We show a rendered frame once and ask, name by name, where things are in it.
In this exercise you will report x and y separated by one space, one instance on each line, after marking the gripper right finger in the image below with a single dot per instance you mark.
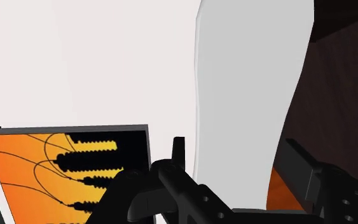
330 192

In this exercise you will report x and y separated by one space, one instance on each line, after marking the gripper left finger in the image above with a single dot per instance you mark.
178 192

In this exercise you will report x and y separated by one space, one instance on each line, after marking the white rounded furniture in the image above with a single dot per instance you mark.
104 62

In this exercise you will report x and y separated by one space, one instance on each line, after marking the orange and black book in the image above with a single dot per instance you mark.
26 173

